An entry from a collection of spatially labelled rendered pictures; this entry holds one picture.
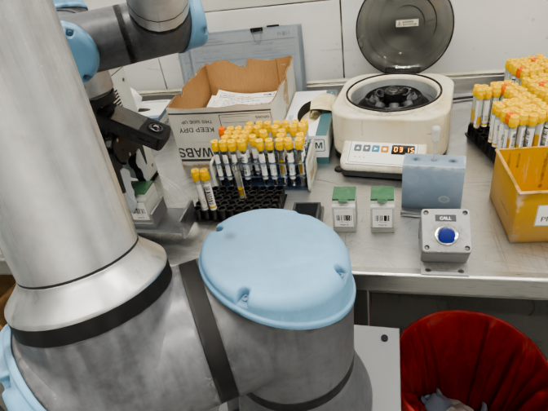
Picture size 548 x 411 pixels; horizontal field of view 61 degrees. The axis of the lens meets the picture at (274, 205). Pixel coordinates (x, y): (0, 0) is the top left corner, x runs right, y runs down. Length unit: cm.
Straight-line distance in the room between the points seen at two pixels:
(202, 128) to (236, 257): 73
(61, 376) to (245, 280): 13
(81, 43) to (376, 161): 58
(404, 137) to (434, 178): 16
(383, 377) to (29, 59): 44
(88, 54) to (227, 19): 73
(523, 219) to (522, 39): 61
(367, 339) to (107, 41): 48
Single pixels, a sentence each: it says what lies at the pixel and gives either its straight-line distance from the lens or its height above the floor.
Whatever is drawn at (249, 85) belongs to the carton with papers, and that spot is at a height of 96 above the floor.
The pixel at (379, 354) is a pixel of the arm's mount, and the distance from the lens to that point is 57.
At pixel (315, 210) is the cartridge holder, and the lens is 86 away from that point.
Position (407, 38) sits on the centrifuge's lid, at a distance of 123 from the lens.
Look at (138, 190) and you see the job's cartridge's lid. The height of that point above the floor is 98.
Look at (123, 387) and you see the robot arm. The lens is 35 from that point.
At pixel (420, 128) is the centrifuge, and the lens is 96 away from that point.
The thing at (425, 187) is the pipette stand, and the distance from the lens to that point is 85.
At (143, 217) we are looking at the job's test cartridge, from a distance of 88.
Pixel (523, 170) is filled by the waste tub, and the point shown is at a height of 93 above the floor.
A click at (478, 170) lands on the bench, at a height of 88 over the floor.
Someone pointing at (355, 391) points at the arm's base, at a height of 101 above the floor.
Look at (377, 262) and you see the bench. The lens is 78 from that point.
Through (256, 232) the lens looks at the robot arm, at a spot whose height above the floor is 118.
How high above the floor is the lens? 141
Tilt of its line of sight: 35 degrees down
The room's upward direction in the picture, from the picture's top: 10 degrees counter-clockwise
